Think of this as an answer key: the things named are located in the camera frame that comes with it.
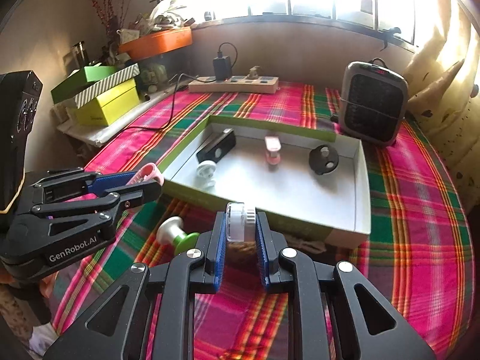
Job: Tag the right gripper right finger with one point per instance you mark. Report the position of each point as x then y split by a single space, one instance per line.
334 311

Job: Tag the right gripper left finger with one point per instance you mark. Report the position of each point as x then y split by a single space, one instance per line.
148 312

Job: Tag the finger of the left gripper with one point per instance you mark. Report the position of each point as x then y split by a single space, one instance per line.
125 197
77 182

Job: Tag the pink hair claw clip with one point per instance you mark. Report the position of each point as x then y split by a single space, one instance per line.
148 172

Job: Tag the white round small cap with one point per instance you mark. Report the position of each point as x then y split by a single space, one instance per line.
205 173

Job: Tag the black rectangular device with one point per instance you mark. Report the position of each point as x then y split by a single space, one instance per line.
217 146

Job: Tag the clear round plastic jar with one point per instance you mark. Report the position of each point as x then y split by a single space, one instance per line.
240 222

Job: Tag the black round disc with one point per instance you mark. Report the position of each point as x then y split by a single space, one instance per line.
323 159

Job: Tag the white green spool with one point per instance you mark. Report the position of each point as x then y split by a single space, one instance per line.
171 232

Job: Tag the yellow green box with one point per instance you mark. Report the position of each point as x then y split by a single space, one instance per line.
108 107

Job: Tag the plaid pink green tablecloth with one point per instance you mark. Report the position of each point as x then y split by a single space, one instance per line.
419 253

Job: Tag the striped white box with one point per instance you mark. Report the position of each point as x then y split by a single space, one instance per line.
105 85

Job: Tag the green box lid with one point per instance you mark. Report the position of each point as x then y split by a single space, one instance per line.
80 80

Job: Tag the brown walnut right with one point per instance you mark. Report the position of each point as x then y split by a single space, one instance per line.
242 255

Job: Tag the beige power strip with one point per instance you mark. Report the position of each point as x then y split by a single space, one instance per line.
235 84

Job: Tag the green white cardboard tray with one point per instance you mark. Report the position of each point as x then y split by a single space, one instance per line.
333 208

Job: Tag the black charger adapter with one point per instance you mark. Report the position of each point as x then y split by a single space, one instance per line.
222 68

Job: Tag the red berry branches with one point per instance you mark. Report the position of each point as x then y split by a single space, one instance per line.
107 3

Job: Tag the orange tray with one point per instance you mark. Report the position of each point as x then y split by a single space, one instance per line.
157 43

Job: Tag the small figurine plug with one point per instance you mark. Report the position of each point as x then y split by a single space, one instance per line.
253 73

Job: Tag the grey black space heater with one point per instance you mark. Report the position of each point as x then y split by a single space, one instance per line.
372 102

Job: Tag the cream heart curtain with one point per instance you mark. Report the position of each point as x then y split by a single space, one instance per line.
443 90

